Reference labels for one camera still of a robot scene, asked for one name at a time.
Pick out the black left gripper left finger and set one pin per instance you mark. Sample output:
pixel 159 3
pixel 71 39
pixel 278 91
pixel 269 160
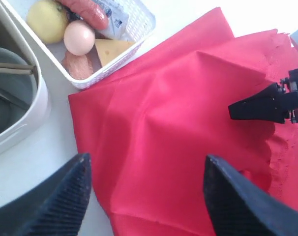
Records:
pixel 56 207

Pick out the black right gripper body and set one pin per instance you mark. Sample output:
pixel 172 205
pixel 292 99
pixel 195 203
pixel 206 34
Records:
pixel 289 95

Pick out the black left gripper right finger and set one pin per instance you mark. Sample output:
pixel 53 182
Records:
pixel 237 207

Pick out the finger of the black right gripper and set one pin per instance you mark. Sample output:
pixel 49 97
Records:
pixel 264 105

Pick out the red scalloped tablecloth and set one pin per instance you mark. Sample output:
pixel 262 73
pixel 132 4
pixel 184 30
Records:
pixel 149 126

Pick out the fried chicken nugget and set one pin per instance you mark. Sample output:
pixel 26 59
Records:
pixel 78 67

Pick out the wooden chopstick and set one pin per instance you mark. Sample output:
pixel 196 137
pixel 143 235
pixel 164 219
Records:
pixel 16 66
pixel 16 71

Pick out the yellow cheese wedge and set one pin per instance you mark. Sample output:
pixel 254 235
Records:
pixel 109 49

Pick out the blue white milk carton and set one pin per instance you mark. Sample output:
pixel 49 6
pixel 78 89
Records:
pixel 117 18

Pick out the brown egg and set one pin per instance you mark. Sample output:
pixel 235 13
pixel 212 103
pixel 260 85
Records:
pixel 79 38

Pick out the yellow lemon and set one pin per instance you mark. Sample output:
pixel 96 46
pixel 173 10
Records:
pixel 48 19

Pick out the red sausage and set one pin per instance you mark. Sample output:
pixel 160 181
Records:
pixel 90 11

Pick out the white ceramic bowl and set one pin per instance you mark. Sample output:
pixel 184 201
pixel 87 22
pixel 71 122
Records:
pixel 17 93

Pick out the cream plastic bin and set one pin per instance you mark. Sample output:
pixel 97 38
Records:
pixel 15 49

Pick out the white perforated plastic basket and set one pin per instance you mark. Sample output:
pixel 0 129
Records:
pixel 140 25

